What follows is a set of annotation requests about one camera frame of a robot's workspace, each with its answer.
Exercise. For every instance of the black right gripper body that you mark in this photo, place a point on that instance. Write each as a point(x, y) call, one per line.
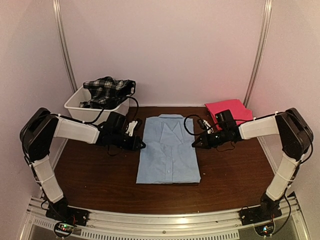
point(214, 142)

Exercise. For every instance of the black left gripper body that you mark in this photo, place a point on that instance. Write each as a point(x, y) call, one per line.
point(117, 141)

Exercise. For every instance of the light blue shirt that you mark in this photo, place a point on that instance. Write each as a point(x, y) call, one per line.
point(168, 157)

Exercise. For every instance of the pink trousers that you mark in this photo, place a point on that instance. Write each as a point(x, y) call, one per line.
point(236, 107)

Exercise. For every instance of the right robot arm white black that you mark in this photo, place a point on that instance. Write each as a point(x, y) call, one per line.
point(295, 135)

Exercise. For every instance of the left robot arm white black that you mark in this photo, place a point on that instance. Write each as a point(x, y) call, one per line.
point(43, 127)

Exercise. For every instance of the white plastic laundry bin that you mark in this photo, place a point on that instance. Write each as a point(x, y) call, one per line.
point(89, 114)

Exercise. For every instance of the black white plaid garment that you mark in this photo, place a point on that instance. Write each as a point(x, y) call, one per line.
point(107, 93)

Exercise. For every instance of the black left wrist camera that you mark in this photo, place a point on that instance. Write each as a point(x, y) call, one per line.
point(115, 123)

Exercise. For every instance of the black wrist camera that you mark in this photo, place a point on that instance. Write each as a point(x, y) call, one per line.
point(115, 123)
point(225, 120)

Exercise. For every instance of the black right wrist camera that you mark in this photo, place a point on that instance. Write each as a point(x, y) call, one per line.
point(225, 120)

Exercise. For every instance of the front aluminium rail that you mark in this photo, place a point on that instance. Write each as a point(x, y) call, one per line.
point(106, 225)

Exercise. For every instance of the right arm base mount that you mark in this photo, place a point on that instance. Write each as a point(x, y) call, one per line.
point(262, 217)

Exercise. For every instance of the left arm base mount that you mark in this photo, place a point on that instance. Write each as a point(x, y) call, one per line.
point(68, 218)

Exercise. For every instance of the right aluminium frame post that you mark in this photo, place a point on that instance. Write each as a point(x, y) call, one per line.
point(263, 36)

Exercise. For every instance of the aluminium frame post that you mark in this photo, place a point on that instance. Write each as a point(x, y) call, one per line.
point(263, 36)
point(63, 44)

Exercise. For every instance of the left aluminium frame post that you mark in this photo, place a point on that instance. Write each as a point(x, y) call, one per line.
point(63, 44)

